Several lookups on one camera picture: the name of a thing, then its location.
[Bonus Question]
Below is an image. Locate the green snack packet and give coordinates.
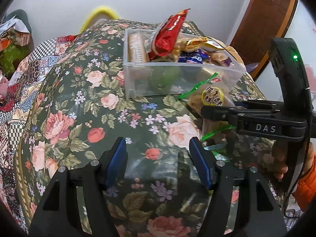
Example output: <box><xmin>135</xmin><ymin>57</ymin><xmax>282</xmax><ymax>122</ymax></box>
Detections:
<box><xmin>149</xmin><ymin>66</ymin><xmax>180</xmax><ymax>94</ymax></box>

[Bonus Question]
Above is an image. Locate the patchwork quilt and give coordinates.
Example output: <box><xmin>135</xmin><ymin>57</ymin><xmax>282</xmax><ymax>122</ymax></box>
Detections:
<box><xmin>1</xmin><ymin>35</ymin><xmax>76</xmax><ymax>232</ymax></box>

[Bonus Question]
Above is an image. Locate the brown wooden door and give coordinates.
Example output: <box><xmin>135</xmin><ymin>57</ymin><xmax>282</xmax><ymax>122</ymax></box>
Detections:
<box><xmin>230</xmin><ymin>0</ymin><xmax>298</xmax><ymax>80</ymax></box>

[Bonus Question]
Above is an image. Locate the clear plastic storage bin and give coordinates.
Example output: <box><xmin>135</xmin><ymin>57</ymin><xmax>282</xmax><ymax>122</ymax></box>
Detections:
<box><xmin>123</xmin><ymin>29</ymin><xmax>246</xmax><ymax>100</ymax></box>

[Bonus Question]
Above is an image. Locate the gold wrapped snack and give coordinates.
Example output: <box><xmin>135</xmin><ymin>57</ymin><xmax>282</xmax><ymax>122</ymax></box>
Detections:
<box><xmin>172</xmin><ymin>36</ymin><xmax>208</xmax><ymax>54</ymax></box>

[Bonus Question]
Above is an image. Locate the pile of clothes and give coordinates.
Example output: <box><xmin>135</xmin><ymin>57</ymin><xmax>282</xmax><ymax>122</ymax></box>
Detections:
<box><xmin>1</xmin><ymin>9</ymin><xmax>33</xmax><ymax>79</ymax></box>

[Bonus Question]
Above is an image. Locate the green-sealed cookie bag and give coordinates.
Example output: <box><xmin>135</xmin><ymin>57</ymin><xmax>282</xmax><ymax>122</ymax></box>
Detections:
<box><xmin>178</xmin><ymin>73</ymin><xmax>236</xmax><ymax>153</ymax></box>

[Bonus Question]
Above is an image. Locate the floral green bedspread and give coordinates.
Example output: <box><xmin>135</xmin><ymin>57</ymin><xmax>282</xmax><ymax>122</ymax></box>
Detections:
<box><xmin>14</xmin><ymin>18</ymin><xmax>284</xmax><ymax>237</ymax></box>

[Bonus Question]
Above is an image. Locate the yellow curved headboard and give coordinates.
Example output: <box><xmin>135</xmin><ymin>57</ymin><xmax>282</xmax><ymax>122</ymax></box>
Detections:
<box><xmin>79</xmin><ymin>6</ymin><xmax>119</xmax><ymax>33</ymax></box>

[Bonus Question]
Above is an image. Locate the right human hand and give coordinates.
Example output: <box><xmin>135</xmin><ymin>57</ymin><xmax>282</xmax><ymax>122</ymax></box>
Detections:
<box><xmin>272</xmin><ymin>141</ymin><xmax>314</xmax><ymax>179</ymax></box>

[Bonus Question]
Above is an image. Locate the long wafer biscuit pack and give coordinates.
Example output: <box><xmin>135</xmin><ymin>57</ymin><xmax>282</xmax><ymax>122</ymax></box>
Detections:
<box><xmin>128</xmin><ymin>32</ymin><xmax>149</xmax><ymax>64</ymax></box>

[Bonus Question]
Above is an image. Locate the clear bread snack bag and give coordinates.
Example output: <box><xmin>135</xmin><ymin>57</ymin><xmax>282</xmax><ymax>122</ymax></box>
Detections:
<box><xmin>209</xmin><ymin>51</ymin><xmax>232</xmax><ymax>67</ymax></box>

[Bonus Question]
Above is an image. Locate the blue cracker snack packet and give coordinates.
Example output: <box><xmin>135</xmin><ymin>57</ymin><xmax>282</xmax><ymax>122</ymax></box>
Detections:
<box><xmin>178</xmin><ymin>49</ymin><xmax>209</xmax><ymax>64</ymax></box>

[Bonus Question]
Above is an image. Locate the red snack bag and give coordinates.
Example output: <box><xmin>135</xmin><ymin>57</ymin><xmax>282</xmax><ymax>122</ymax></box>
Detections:
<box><xmin>145</xmin><ymin>9</ymin><xmax>190</xmax><ymax>60</ymax></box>

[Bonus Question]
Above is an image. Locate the beige biscuit pack with barcode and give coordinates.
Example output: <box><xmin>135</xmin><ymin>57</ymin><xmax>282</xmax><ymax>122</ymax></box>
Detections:
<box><xmin>201</xmin><ymin>37</ymin><xmax>225</xmax><ymax>53</ymax></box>

